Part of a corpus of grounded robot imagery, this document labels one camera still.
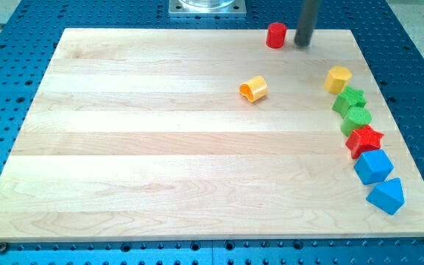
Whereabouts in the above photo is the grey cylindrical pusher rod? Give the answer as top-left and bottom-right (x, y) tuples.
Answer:
(294, 0), (322, 47)

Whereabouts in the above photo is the light wooden board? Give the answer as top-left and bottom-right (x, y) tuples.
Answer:
(0, 28), (424, 242)

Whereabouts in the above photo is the green cylinder block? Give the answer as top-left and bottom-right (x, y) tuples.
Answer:
(340, 107), (372, 136)

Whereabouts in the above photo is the blue cube block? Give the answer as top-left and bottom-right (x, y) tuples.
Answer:
(353, 149), (394, 185)

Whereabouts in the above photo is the blue triangle block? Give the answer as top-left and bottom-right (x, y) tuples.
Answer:
(366, 177), (405, 215)

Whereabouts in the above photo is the yellow hexagon block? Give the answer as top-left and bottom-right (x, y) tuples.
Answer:
(324, 66), (353, 94)

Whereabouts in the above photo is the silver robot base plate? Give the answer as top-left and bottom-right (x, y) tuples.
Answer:
(169, 0), (247, 15)

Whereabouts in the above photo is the blue perforated table plate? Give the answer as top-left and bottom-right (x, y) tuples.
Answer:
(0, 1), (424, 264)

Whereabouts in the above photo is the red star block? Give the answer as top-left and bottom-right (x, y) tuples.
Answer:
(345, 125), (384, 159)

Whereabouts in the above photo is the red cylinder block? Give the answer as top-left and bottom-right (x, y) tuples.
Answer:
(266, 22), (287, 49)

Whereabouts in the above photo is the green star block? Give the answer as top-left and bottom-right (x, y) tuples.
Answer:
(332, 86), (367, 118)

